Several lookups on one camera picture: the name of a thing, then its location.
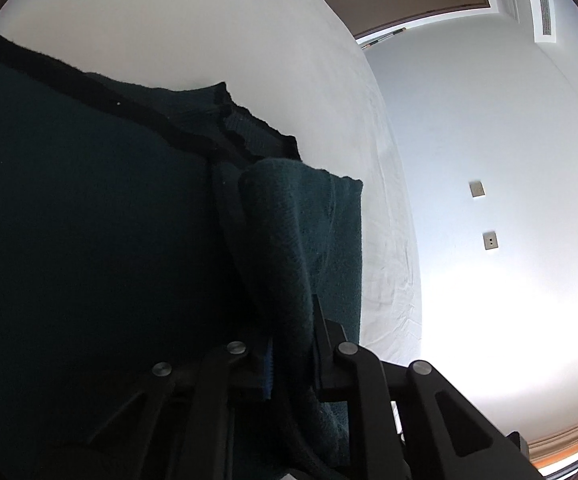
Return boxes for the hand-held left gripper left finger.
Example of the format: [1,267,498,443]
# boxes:
[49,337,276,480]

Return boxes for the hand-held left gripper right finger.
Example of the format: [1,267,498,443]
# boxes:
[312,294,546,480]

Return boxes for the dark teal towel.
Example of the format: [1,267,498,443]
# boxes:
[0,32,365,480]

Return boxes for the wooden baseboard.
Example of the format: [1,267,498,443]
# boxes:
[525,419,578,467]

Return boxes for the bed with white sheet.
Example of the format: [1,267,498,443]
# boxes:
[0,0,423,367]

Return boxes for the white air vent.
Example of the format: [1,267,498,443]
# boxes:
[531,0,556,44]

